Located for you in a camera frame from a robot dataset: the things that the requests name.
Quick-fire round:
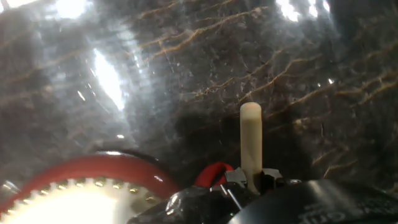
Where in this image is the wooden drumstick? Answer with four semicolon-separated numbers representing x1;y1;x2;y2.
239;101;263;194

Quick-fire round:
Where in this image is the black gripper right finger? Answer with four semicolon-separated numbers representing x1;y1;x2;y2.
261;167;284;192

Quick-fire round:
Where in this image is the dark marble pattern mat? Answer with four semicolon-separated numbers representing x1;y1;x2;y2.
0;0;398;224

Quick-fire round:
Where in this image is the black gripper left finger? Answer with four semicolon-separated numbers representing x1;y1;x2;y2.
211;167;261;220

